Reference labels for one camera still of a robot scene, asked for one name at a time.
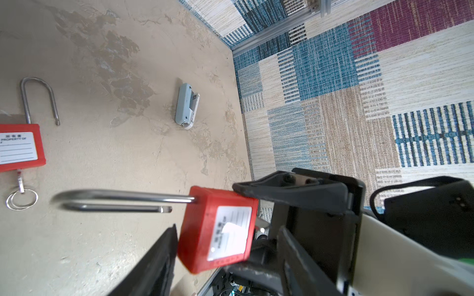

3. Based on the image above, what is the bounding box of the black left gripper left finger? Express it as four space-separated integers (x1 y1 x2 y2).
109 225 178 296

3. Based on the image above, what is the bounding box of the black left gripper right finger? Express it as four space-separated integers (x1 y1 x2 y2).
277 226 333 296

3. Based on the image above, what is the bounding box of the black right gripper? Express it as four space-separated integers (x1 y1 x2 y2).
224 171 366 296

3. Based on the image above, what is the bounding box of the red padlock with label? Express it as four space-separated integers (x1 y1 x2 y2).
53 186 259 275

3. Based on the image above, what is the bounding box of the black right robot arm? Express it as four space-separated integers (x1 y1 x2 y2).
225 168 474 296

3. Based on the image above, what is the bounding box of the grey stapler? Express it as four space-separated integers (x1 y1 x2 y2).
175 83 200 130

